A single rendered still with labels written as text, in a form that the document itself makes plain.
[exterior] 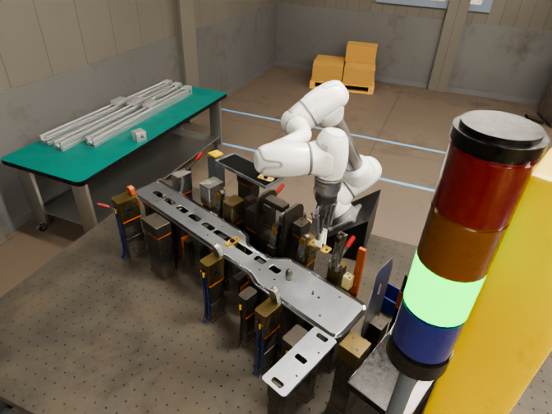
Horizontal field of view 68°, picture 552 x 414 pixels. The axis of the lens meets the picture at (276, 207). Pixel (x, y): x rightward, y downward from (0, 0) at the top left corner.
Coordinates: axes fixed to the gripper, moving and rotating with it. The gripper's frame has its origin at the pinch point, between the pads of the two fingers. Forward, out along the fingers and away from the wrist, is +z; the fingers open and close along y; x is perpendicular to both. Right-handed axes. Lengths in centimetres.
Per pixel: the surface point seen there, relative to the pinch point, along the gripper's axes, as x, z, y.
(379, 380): 40, 26, 18
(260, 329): -5.1, 32.4, 25.3
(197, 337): -37, 59, 31
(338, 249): 0.0, 14.7, -14.8
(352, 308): 15.8, 28.8, -4.3
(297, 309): 0.5, 28.8, 10.7
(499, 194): 57, -75, 67
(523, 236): 59, -64, 54
